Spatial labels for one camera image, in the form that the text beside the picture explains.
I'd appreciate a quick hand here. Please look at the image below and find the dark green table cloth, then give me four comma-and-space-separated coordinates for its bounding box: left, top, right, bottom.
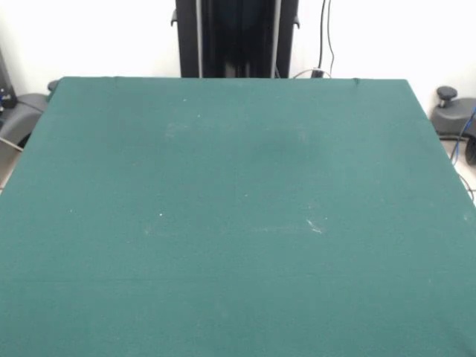
0, 76, 476, 357

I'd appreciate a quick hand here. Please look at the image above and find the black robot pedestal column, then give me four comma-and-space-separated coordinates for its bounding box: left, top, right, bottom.
170, 0, 301, 79

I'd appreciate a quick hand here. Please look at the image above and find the black hanging cable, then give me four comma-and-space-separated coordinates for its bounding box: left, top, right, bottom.
318, 0, 335, 74

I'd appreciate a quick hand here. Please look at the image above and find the grey pedestal foot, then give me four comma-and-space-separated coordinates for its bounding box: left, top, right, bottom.
0, 92, 49, 146
430, 86, 476, 137

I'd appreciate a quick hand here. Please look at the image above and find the blue cable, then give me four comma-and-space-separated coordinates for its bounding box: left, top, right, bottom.
449, 107, 476, 163

